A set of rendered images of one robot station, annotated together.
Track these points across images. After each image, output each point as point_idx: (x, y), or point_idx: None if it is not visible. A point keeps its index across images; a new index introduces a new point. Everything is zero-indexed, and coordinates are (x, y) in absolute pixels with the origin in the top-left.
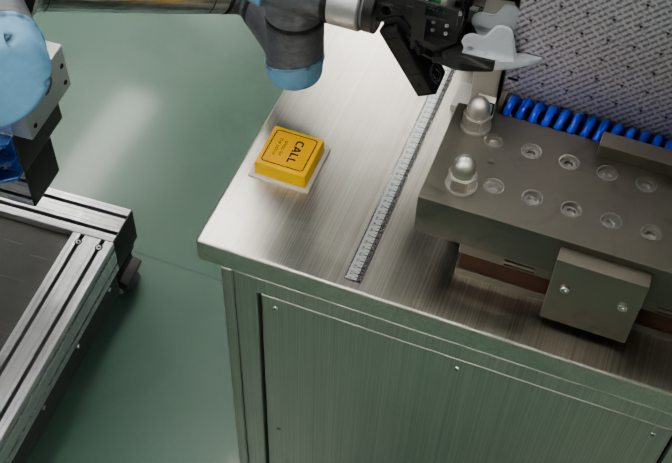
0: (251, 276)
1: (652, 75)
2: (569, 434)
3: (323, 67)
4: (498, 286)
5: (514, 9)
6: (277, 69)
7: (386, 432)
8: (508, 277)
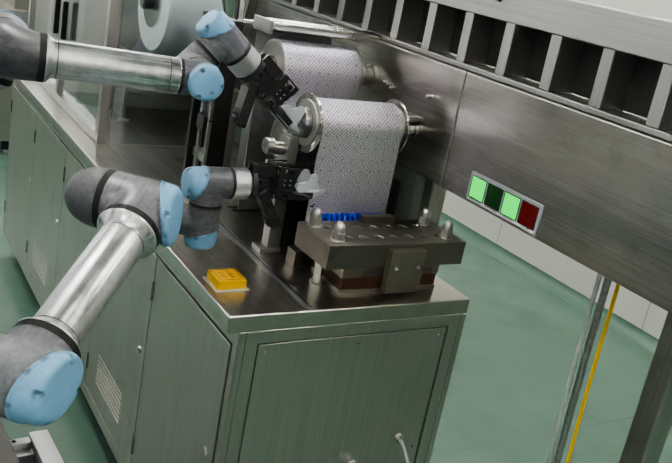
0: (257, 331)
1: (367, 183)
2: (404, 361)
3: (187, 253)
4: (357, 293)
5: (307, 170)
6: (204, 235)
7: (312, 429)
8: (361, 285)
